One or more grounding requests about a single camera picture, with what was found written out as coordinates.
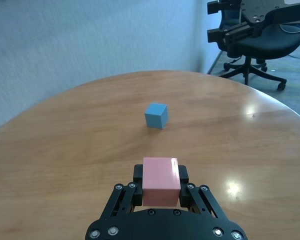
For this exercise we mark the blue cube block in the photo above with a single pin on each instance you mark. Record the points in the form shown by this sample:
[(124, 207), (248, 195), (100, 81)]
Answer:
[(155, 117)]

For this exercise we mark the pink cube block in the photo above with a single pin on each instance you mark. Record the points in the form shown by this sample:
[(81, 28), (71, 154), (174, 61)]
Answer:
[(160, 182)]

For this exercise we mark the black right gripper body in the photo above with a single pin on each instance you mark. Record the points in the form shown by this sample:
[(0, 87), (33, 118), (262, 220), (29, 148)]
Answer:
[(277, 12)]

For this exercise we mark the black office chair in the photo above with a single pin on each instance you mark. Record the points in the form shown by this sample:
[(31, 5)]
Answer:
[(272, 47)]

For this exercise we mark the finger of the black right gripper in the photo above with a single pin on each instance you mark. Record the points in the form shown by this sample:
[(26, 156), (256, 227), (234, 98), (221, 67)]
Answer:
[(222, 5), (235, 36)]

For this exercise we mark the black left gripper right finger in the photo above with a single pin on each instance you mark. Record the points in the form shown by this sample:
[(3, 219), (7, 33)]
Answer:
[(197, 200)]

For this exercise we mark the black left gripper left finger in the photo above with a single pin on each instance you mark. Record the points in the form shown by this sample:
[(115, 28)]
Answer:
[(122, 200)]

